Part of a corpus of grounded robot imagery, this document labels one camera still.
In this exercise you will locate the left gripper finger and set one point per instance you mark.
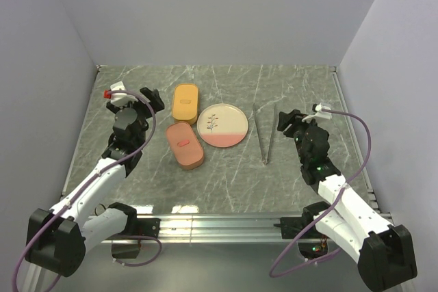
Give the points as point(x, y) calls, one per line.
point(146, 92)
point(155, 100)

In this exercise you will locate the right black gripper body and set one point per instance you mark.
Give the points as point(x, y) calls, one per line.
point(298, 130)

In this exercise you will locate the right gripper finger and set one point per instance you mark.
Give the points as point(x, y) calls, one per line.
point(297, 116)
point(285, 120)

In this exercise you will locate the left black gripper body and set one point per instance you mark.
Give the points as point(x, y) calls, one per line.
point(144, 113)

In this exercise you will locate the orange lunch box lid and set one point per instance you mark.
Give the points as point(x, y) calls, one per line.
point(185, 101)

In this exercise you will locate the orange lunch box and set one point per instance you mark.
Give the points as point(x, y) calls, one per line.
point(189, 121)

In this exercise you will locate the metal tongs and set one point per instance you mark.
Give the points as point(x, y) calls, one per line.
point(265, 154)

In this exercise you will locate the pink lunch box lid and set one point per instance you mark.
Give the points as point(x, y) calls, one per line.
point(183, 143)

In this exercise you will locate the pink lunch box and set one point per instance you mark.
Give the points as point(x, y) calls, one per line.
point(193, 165)

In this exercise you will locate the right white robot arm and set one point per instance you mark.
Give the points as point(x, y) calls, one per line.
point(343, 221)

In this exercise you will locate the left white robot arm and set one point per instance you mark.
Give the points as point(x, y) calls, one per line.
point(59, 238)

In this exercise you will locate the pink and cream plate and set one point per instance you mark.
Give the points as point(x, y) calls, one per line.
point(222, 125)

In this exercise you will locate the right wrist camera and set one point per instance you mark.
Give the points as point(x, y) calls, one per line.
point(321, 113)

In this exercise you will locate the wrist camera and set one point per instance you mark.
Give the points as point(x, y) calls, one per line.
point(117, 95)
point(321, 113)

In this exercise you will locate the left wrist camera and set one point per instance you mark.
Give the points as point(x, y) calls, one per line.
point(117, 95)

